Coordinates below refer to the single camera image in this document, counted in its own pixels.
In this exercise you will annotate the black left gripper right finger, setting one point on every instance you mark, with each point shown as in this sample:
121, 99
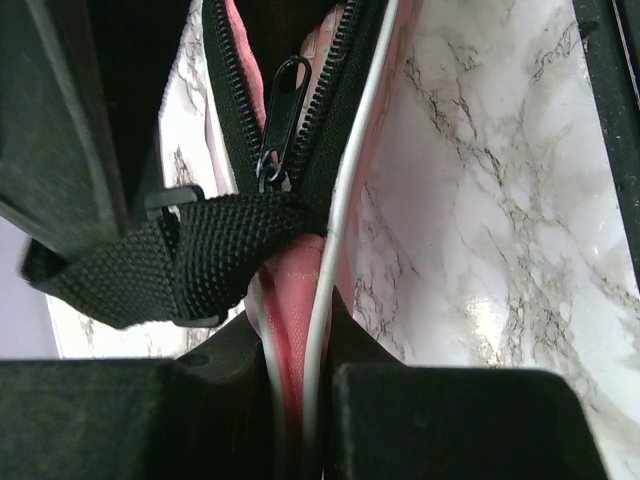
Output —
386, 420

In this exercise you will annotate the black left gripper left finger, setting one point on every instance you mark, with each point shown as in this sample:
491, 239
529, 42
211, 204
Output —
204, 415

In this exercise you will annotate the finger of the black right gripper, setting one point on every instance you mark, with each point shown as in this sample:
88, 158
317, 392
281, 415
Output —
59, 174

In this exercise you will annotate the black zipper pull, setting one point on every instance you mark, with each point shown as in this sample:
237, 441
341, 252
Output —
289, 89

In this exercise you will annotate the pink racket bag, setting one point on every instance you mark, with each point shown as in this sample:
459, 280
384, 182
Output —
285, 251

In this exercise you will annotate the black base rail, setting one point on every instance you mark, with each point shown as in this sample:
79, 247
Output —
609, 31

